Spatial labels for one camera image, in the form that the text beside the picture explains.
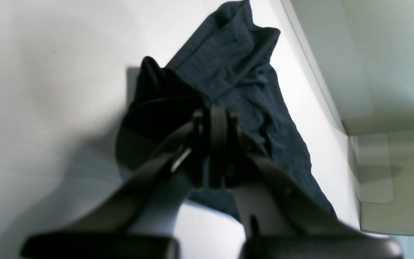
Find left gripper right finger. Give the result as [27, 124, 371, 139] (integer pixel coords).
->
[227, 112, 404, 259]

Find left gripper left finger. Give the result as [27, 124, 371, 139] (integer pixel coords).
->
[21, 106, 229, 259]

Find black long-sleeve t-shirt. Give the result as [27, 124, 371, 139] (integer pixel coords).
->
[115, 0, 336, 216]

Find white cardboard box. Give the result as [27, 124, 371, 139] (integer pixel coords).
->
[281, 0, 414, 236]

